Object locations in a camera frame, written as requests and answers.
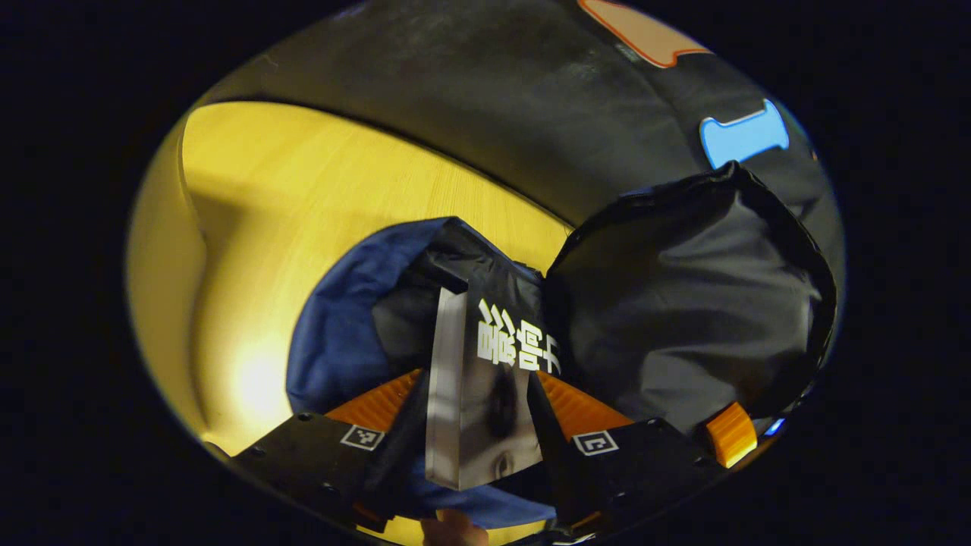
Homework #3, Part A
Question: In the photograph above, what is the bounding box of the blue schoolbag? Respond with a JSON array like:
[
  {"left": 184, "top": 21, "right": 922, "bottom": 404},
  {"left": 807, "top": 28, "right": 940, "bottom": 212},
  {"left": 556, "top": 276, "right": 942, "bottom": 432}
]
[{"left": 286, "top": 161, "right": 837, "bottom": 530}]

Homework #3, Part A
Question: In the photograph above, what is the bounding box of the black book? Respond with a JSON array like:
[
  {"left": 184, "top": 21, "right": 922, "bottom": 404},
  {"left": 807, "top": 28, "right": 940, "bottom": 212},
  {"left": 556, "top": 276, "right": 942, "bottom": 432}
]
[{"left": 425, "top": 262, "right": 562, "bottom": 492}]

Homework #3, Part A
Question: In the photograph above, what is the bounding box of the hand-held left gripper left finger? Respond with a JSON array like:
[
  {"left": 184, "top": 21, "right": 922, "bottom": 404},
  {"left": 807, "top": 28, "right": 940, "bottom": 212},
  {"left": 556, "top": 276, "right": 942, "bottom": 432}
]
[{"left": 231, "top": 369, "right": 426, "bottom": 532}]

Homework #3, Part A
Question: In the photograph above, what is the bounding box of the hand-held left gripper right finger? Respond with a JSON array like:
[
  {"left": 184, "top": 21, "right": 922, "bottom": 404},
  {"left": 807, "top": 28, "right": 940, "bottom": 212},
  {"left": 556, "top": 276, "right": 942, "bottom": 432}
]
[{"left": 527, "top": 372, "right": 729, "bottom": 535}]

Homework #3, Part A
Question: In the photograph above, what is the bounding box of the black backdrop cloth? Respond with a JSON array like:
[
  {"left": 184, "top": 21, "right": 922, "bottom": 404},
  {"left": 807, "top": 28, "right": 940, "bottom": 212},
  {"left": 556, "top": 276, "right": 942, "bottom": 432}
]
[{"left": 205, "top": 0, "right": 843, "bottom": 251}]

